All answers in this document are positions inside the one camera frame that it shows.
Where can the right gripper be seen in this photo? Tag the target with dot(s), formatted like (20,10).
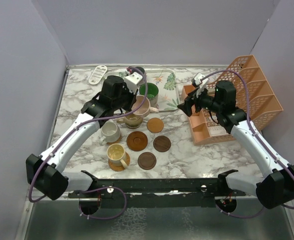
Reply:
(190,100)

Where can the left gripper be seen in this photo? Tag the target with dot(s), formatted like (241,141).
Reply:
(132,97)

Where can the tan brown mug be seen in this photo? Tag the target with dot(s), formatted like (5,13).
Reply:
(131,121)

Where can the pink mug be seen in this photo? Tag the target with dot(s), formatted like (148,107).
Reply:
(142,107)

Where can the white cream mug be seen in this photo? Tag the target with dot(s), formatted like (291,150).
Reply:
(110,133)

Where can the dark walnut coaster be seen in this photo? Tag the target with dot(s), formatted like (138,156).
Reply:
(147,160)
(162,143)

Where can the yellow mug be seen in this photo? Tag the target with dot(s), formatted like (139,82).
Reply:
(117,155)

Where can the dark walnut coaster front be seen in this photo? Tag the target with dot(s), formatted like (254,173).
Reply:
(147,160)

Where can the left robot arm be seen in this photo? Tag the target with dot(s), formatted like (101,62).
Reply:
(45,172)

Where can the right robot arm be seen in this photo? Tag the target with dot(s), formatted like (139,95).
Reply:
(276,186)

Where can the light wood coaster right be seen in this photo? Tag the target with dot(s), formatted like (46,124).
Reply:
(155,125)

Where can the large brown wood coaster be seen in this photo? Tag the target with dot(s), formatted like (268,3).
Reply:
(137,141)

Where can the woven rattan coaster front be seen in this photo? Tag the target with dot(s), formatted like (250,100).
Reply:
(121,167)

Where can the white barcode tag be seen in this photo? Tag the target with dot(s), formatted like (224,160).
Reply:
(97,74)

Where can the floral serving tray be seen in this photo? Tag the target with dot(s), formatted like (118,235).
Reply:
(165,80)

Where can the green floral mug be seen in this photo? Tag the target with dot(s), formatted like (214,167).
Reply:
(151,92)

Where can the grey blue mug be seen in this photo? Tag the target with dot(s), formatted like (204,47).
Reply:
(136,69)

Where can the orange plastic file organizer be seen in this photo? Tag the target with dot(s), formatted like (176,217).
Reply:
(253,95)

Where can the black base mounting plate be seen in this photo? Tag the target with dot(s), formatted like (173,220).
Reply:
(156,192)

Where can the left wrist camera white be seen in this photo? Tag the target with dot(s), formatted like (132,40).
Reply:
(132,81)

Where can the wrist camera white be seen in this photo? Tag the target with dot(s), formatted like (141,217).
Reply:
(132,81)
(200,81)

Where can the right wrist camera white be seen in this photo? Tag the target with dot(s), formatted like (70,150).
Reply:
(200,81)

